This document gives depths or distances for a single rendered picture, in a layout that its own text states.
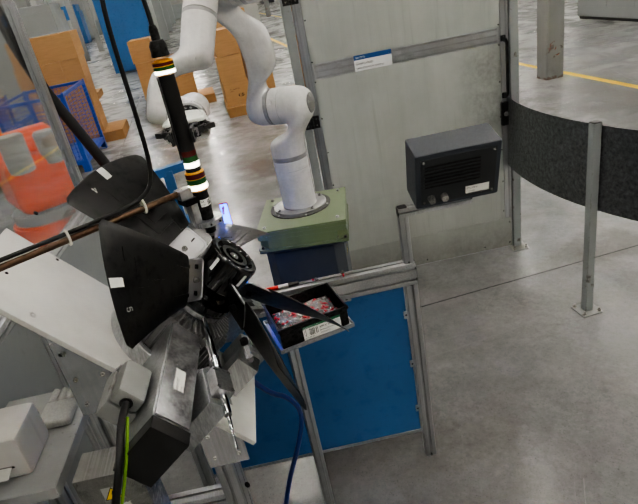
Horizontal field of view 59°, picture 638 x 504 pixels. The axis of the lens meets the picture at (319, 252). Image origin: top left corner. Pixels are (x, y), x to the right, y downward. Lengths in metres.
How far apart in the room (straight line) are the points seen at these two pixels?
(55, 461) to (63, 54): 8.04
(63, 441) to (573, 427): 1.83
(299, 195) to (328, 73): 1.24
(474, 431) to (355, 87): 1.80
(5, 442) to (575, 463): 1.85
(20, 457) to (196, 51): 1.03
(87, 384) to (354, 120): 2.19
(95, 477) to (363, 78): 2.34
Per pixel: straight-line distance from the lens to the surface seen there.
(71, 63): 9.22
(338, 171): 3.20
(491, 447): 2.40
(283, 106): 1.86
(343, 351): 1.98
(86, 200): 1.29
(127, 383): 1.08
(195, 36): 1.54
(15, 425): 1.48
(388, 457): 2.38
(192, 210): 1.29
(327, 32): 3.05
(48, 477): 1.47
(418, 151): 1.67
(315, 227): 1.86
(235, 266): 1.21
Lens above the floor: 1.75
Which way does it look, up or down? 26 degrees down
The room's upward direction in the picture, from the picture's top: 11 degrees counter-clockwise
